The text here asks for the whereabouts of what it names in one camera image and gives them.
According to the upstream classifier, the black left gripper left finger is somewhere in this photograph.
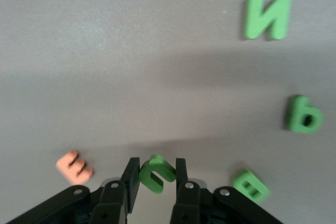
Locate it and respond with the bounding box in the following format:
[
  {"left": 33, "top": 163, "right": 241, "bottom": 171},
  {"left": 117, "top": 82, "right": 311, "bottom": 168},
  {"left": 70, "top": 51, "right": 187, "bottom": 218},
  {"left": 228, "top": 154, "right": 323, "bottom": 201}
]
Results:
[{"left": 6, "top": 157, "right": 141, "bottom": 224}]

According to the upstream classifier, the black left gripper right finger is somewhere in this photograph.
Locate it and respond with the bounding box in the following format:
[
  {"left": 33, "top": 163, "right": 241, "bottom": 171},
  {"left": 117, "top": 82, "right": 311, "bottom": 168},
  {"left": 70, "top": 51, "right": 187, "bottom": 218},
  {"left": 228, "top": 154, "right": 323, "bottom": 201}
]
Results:
[{"left": 169, "top": 157, "right": 286, "bottom": 224}]

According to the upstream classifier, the green foam letter n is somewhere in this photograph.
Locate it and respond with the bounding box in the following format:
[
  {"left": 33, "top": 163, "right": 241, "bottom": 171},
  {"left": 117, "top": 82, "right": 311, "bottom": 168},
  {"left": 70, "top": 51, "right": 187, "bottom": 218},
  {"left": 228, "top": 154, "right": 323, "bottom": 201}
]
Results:
[
  {"left": 243, "top": 0, "right": 293, "bottom": 41},
  {"left": 138, "top": 154, "right": 177, "bottom": 195}
]

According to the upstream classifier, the green foam letter B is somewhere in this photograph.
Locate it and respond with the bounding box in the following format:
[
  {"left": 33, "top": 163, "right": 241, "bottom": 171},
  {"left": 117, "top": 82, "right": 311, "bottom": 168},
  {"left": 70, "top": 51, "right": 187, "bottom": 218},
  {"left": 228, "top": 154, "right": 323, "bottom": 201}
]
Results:
[
  {"left": 285, "top": 94, "right": 324, "bottom": 134},
  {"left": 231, "top": 168, "right": 272, "bottom": 204}
]

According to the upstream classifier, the orange foam letter E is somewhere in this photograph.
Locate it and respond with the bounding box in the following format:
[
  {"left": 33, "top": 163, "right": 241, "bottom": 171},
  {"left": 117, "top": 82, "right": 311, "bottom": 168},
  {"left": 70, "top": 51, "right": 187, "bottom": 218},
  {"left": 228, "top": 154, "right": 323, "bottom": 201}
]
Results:
[{"left": 55, "top": 150, "right": 93, "bottom": 186}]

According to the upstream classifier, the brown table cover sheet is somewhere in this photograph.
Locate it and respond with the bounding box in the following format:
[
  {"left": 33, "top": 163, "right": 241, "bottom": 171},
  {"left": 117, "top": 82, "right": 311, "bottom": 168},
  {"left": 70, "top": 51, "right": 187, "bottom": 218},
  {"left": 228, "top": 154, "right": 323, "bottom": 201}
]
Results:
[{"left": 0, "top": 0, "right": 336, "bottom": 224}]

